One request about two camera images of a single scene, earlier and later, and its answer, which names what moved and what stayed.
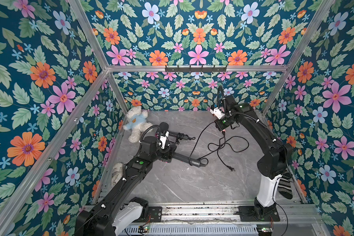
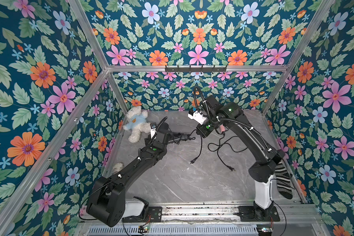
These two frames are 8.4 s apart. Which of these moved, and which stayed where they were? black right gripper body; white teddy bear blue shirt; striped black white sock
Moved: black right gripper body
Stayed: striped black white sock; white teddy bear blue shirt
